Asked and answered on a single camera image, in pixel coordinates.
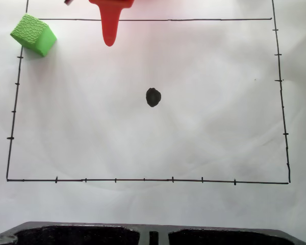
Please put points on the green textured foam block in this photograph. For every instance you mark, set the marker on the green textured foam block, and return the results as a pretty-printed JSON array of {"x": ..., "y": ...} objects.
[{"x": 31, "y": 33}]

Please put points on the black dot mark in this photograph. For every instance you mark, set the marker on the black dot mark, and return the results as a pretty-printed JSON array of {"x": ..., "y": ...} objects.
[{"x": 153, "y": 97}]

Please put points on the white paper sheet with rectangle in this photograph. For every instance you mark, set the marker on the white paper sheet with rectangle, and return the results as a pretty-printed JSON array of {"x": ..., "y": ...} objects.
[{"x": 193, "y": 143}]

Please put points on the black metal stand base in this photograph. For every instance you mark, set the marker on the black metal stand base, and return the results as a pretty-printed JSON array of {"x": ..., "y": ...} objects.
[{"x": 71, "y": 234}]

